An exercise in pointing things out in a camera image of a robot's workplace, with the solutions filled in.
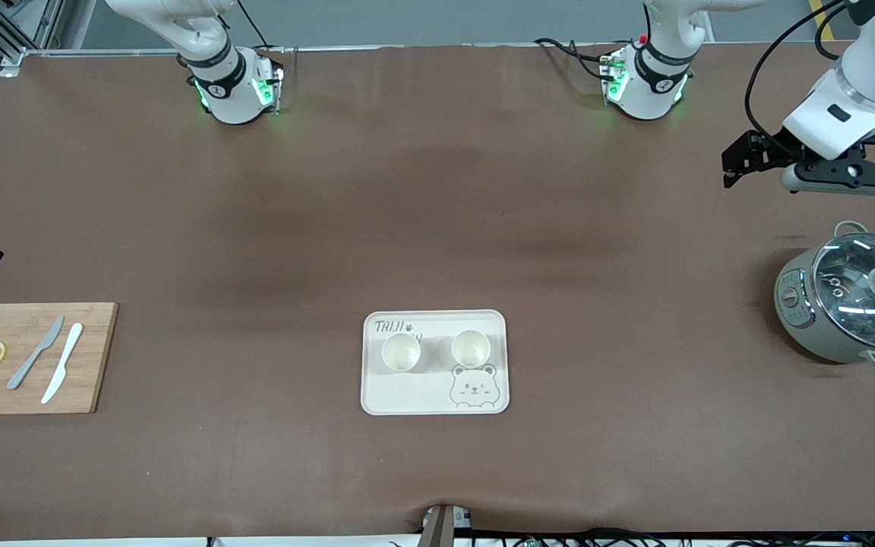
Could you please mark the wooden cutting board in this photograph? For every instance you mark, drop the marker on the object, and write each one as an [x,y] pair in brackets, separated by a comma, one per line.
[27,395]

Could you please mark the cream tray with bear print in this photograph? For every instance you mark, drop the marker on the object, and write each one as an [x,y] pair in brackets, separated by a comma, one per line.
[422,391]

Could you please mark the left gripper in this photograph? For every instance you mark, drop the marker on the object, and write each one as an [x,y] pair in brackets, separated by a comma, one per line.
[776,145]

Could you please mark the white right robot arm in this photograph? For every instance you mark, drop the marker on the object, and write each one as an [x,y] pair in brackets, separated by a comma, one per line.
[232,99]

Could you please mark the white plastic knife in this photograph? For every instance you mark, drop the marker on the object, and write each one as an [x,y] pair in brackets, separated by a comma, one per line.
[61,365]

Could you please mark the grey plastic knife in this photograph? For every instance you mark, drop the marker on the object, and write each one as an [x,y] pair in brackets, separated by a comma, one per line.
[35,353]

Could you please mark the grey-green cooking pot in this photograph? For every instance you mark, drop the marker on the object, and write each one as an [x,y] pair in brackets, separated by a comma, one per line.
[802,319]

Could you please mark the glass pot lid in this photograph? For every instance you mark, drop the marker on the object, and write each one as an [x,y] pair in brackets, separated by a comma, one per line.
[855,289]

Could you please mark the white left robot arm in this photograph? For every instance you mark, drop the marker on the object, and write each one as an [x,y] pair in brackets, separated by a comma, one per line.
[654,91]

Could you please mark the table edge bracket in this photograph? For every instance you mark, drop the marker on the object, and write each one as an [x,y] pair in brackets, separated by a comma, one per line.
[437,528]

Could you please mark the aluminium frame profile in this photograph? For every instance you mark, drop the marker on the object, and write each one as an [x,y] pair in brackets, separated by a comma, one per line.
[16,55]

